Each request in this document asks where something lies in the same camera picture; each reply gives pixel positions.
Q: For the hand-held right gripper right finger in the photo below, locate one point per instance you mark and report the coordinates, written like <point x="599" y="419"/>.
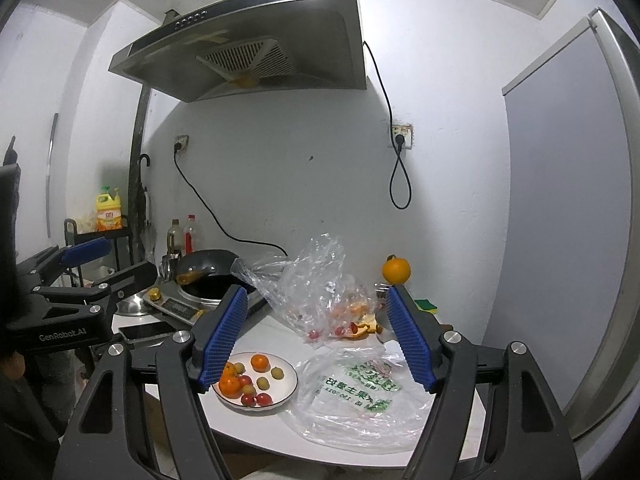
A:
<point x="407" y="340"/>

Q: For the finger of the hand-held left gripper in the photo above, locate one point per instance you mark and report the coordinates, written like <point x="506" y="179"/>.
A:
<point x="85" y="251"/>
<point x="130" y="277"/>

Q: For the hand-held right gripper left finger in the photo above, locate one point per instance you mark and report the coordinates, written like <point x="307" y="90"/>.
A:
<point x="225" y="340"/>

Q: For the mandarin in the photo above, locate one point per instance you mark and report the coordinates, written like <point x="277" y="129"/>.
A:
<point x="259" y="363"/>
<point x="229" y="386"/>
<point x="229" y="371"/>

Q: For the white plate with dark rim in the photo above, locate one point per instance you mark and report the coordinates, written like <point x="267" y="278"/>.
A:
<point x="285" y="390"/>

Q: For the green printed plastic bag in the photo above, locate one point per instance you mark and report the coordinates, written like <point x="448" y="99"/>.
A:
<point x="340" y="410"/>

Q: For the person's left forearm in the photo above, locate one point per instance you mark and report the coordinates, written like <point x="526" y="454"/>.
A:
<point x="52" y="377"/>

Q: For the person's left hand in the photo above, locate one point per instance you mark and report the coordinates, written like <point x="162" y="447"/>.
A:
<point x="11" y="366"/>

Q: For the steel pot lid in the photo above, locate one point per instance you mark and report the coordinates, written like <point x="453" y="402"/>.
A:
<point x="132" y="306"/>

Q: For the black storage rack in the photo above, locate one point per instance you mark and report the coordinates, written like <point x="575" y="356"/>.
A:
<point x="122" y="240"/>

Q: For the yellow green sponge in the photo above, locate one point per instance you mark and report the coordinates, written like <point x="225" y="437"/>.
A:
<point x="427" y="306"/>

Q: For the steel cup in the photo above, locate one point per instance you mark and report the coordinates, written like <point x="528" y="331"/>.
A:
<point x="170" y="265"/>

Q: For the orange peel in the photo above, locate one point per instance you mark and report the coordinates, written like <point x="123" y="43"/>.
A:
<point x="365" y="331"/>

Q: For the yellow detergent bottle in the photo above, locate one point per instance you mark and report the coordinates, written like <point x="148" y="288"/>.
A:
<point x="109" y="215"/>

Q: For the black smartphone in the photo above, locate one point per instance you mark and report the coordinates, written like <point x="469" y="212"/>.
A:
<point x="147" y="331"/>

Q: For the silver induction cooker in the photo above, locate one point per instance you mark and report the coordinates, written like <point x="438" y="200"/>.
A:
<point x="180" y="305"/>

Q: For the clear box of cherries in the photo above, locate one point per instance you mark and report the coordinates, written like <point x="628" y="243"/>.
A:
<point x="382" y="288"/>

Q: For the dark oil bottle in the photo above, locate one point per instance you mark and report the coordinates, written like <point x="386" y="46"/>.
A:
<point x="174" y="237"/>

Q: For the black umbrella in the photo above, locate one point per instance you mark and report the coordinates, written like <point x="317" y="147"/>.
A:
<point x="144" y="210"/>

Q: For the large orange with leaf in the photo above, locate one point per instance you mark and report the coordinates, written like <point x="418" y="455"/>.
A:
<point x="396" y="270"/>

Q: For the red capped bottle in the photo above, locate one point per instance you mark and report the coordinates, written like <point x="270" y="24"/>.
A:
<point x="190" y="237"/>

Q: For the grey metal bar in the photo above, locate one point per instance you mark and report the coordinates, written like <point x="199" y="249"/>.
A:
<point x="51" y="175"/>

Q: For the clear crumpled plastic bag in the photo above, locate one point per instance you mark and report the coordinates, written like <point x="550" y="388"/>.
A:
<point x="310" y="285"/>

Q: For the grey vertical pipe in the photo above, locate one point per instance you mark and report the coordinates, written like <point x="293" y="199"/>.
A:
<point x="140" y="130"/>

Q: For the grey refrigerator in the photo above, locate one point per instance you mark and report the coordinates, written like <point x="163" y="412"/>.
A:
<point x="560" y="210"/>

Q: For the steel range hood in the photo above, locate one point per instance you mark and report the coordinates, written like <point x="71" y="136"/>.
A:
<point x="250" y="20"/>

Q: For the white wall socket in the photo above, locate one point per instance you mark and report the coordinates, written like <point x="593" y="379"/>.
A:
<point x="184" y="138"/>
<point x="407" y="130"/>

